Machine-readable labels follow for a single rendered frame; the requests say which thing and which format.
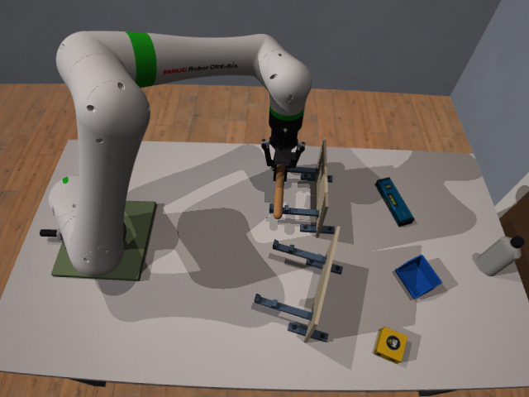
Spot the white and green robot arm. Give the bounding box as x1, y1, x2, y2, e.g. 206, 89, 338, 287
40, 31, 312, 277

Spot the grey bottle with black cap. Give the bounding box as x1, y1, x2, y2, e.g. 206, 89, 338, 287
477, 236, 525, 276

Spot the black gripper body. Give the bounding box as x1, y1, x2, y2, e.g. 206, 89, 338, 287
269, 129, 298, 149

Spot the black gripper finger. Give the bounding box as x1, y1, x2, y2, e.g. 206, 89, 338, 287
261, 139, 277, 181
284, 142, 305, 182

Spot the blue plastic bin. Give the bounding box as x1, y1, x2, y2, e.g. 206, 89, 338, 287
395, 255, 442, 299

